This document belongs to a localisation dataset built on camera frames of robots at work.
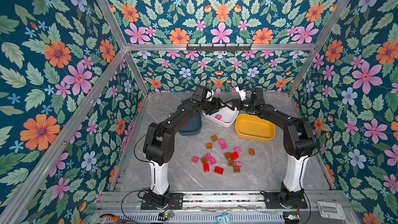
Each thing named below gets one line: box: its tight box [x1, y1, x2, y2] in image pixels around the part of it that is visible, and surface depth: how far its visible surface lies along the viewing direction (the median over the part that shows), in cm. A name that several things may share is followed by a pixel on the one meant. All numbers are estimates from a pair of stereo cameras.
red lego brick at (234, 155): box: [230, 151, 239, 160], surface depth 89 cm
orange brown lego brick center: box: [224, 151, 232, 160], surface depth 90 cm
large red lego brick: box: [213, 165, 225, 176], surface depth 84 cm
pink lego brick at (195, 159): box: [191, 156, 199, 164], surface depth 88 cm
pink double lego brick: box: [218, 138, 228, 150], surface depth 94 cm
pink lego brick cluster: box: [205, 152, 217, 166], surface depth 88 cm
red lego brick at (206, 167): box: [203, 163, 210, 173], surface depth 86 cm
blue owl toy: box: [215, 212, 233, 224], surface depth 69 cm
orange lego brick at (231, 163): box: [228, 159, 235, 167], surface depth 87 cm
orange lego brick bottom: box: [233, 165, 241, 174], surface depth 84 cm
